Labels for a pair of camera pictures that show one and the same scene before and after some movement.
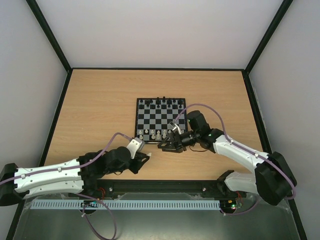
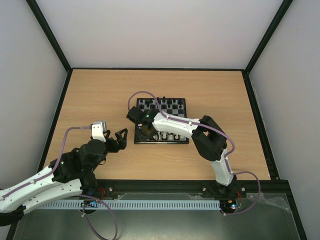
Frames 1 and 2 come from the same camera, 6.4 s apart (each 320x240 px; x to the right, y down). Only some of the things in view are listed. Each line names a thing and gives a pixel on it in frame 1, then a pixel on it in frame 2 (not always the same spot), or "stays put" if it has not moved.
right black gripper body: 176,141 → 143,131
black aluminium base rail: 111,188 stays put
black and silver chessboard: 153,116 stays put
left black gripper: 139,156 → 122,143
